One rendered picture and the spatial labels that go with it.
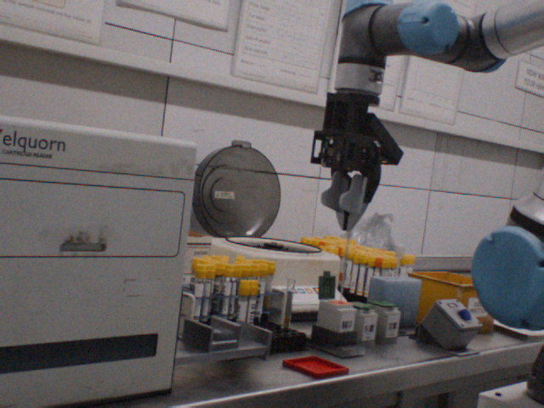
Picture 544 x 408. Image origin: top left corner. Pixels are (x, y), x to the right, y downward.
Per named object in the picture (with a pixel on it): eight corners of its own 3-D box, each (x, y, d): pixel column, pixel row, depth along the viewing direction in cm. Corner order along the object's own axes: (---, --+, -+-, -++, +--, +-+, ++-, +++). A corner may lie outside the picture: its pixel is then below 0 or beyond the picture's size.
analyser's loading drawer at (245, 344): (143, 377, 88) (148, 334, 87) (112, 362, 92) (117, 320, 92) (269, 360, 102) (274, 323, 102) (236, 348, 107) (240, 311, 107)
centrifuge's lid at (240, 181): (204, 133, 159) (184, 137, 165) (197, 253, 157) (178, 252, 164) (286, 145, 171) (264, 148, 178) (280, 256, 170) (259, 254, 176)
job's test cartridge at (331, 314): (336, 345, 118) (341, 306, 118) (314, 337, 121) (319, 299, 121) (352, 343, 121) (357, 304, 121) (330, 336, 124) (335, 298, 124)
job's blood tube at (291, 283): (283, 342, 121) (291, 280, 120) (278, 340, 121) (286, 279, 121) (289, 341, 122) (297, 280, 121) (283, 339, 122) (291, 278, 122)
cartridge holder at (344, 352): (342, 359, 116) (345, 336, 116) (300, 343, 123) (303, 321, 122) (365, 355, 120) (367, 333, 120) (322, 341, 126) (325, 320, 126)
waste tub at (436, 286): (454, 337, 143) (461, 285, 142) (399, 320, 153) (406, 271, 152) (494, 333, 152) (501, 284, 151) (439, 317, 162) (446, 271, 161)
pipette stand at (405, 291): (385, 337, 135) (392, 282, 135) (357, 327, 141) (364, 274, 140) (421, 334, 142) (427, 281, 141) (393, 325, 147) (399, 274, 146)
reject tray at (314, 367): (317, 379, 103) (317, 373, 103) (281, 365, 108) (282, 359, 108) (348, 373, 108) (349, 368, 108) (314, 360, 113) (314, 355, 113)
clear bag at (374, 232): (373, 291, 186) (382, 217, 185) (310, 279, 194) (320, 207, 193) (408, 283, 208) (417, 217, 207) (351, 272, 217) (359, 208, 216)
